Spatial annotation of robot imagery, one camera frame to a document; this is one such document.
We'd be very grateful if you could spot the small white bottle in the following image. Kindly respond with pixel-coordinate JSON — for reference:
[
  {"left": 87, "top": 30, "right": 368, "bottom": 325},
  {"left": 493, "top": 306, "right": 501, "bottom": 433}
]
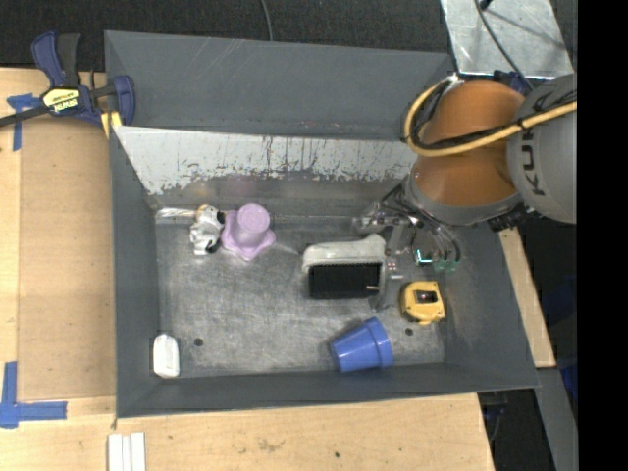
[{"left": 152, "top": 333, "right": 182, "bottom": 380}]

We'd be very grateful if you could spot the black cylinder on white bracket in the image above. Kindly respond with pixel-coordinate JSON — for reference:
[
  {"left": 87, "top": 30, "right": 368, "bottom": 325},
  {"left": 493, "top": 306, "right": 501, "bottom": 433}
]
[{"left": 300, "top": 233, "right": 388, "bottom": 300}]

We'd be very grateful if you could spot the grey metal bin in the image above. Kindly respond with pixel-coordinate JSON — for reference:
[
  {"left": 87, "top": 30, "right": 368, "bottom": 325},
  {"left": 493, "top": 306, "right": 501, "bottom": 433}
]
[{"left": 103, "top": 29, "right": 542, "bottom": 419}]

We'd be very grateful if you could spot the white and black toy cow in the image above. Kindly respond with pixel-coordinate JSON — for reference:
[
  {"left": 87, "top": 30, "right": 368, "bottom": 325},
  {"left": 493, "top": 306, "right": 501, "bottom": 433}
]
[{"left": 189, "top": 203, "right": 228, "bottom": 257}]

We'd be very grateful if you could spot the yellow tape measure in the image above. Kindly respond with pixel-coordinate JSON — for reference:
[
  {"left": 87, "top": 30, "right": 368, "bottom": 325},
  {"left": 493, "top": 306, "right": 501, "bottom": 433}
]
[{"left": 398, "top": 280, "right": 447, "bottom": 326}]

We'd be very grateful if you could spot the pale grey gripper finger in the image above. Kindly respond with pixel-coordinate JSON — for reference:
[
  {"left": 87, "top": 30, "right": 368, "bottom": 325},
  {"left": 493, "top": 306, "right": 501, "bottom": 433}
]
[
  {"left": 369, "top": 260, "right": 400, "bottom": 312},
  {"left": 383, "top": 274, "right": 406, "bottom": 312}
]

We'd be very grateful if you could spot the purple wavy-rimmed cup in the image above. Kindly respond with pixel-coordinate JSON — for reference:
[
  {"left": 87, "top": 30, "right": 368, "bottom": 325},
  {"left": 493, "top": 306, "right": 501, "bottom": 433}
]
[{"left": 220, "top": 202, "right": 278, "bottom": 263}]

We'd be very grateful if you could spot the blue plastic cup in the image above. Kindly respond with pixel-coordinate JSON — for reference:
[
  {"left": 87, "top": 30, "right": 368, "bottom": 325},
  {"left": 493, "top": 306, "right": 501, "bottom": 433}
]
[{"left": 328, "top": 316, "right": 396, "bottom": 374}]

